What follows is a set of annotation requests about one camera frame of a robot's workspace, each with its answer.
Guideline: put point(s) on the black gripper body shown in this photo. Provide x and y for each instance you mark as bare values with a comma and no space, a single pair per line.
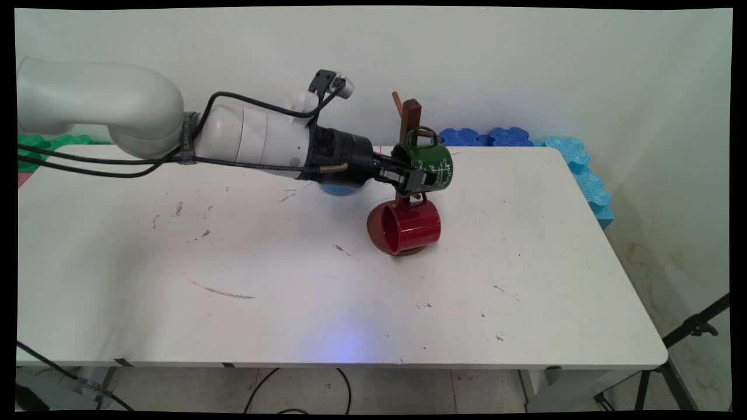
341,153

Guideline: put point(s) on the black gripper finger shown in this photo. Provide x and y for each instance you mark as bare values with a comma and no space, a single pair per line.
390,161
415,179

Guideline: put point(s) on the green mug with white print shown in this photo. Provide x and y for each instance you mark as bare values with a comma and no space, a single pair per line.
435,160

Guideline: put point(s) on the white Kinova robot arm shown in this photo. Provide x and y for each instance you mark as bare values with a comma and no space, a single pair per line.
117,99

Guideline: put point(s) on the blue and white bowl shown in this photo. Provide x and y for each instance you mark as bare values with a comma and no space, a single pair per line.
341,189

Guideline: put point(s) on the red mug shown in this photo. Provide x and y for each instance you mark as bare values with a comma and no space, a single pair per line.
417,224

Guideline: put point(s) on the brown wooden mug tree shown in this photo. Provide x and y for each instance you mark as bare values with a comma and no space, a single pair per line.
411,114

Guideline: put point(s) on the dark blue foam mat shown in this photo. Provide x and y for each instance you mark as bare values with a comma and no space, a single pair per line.
484,137

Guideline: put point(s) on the cyan foam mat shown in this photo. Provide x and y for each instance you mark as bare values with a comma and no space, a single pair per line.
586,175

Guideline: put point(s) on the white table leg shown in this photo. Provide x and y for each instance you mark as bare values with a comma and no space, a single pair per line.
560,391

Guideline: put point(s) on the green foam mat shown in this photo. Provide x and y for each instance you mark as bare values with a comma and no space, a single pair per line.
35,143

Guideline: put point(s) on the black tripod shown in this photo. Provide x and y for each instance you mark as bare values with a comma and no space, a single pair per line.
688,326

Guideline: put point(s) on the red foam mat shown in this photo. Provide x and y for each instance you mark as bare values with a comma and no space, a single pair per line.
22,178

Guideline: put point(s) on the grey table leg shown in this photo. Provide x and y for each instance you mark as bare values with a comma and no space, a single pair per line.
106,385

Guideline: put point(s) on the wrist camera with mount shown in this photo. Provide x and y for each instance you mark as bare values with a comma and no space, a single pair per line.
330,81

